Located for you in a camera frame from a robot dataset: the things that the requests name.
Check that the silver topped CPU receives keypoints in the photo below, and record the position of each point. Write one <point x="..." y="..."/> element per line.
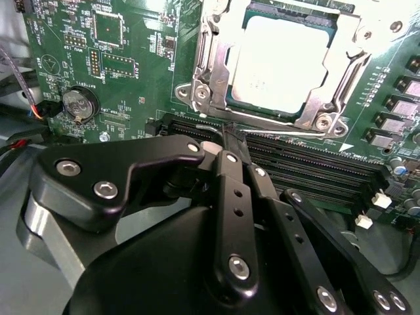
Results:
<point x="279" y="55"/>

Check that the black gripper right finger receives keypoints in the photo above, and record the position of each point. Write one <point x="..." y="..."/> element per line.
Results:
<point x="328" y="262"/>

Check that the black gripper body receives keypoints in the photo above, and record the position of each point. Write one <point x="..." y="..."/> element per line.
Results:
<point x="157" y="272"/>

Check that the metal socket cover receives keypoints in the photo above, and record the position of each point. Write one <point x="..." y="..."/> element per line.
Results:
<point x="218" y="85"/>

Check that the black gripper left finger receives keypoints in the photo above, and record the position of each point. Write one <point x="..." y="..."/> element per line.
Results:
<point x="98" y="170"/>

